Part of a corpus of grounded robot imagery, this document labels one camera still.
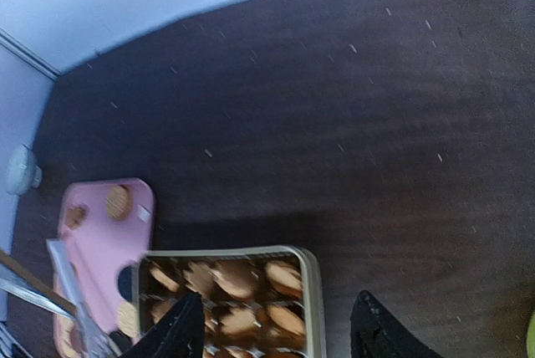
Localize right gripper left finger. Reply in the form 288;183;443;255
121;293;205;358

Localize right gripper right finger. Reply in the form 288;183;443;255
350;290;439;358

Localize gold cookie tin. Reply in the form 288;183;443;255
133;245;327;357

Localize metal serving tongs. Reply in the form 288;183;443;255
1;238;121;357

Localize gingerbread brown leaf cookie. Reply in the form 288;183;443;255
64;204;89;230

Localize yellow dotted cookie middle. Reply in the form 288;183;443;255
117;302;139;339

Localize black sandwich cookie upper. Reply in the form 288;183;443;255
116;265;134;303

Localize pink plastic tray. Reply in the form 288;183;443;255
58;178;155;334

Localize lone yellow sandwich cookie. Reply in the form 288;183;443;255
105;185;132;221

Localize green plastic bowl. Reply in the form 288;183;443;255
526;312;535;358

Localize pale blue ceramic bowl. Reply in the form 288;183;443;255
6;144;43;196

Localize left aluminium frame post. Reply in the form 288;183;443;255
0;29;61;80

